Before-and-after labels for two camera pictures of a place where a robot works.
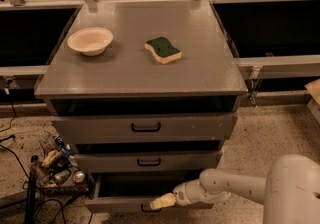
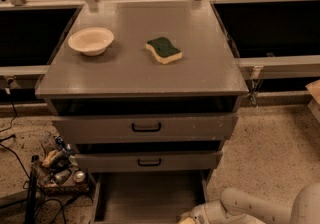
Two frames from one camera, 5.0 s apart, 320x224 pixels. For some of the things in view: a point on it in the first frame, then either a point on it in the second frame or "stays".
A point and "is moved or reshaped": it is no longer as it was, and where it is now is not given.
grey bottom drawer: [134, 192] is moved or reshaped
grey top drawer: [140, 127] stays
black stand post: [31, 202] stays
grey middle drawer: [148, 162] stays
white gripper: [180, 195] -> [207, 215]
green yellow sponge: [163, 50] stays
